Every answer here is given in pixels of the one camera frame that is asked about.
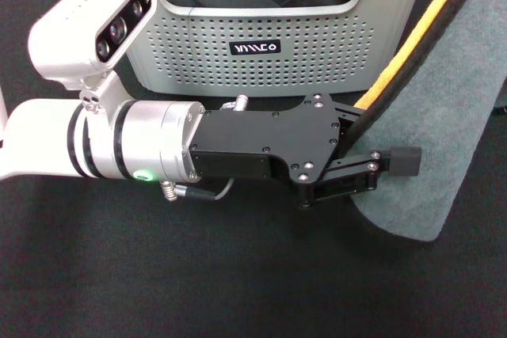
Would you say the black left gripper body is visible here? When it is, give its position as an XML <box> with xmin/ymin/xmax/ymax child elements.
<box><xmin>189</xmin><ymin>92</ymin><xmax>342</xmax><ymax>196</ymax></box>

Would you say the grey towel with black edging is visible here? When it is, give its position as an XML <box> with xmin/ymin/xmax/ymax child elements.
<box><xmin>347</xmin><ymin>0</ymin><xmax>507</xmax><ymax>245</ymax></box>

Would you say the grey perforated plastic storage basket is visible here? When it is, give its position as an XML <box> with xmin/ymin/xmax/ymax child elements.
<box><xmin>89</xmin><ymin>0</ymin><xmax>440</xmax><ymax>98</ymax></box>

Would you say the black tablecloth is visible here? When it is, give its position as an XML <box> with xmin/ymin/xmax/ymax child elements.
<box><xmin>0</xmin><ymin>0</ymin><xmax>507</xmax><ymax>338</ymax></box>

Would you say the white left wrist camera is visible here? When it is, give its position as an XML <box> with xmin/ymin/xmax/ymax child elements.
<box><xmin>28</xmin><ymin>0</ymin><xmax>155</xmax><ymax>90</ymax></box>

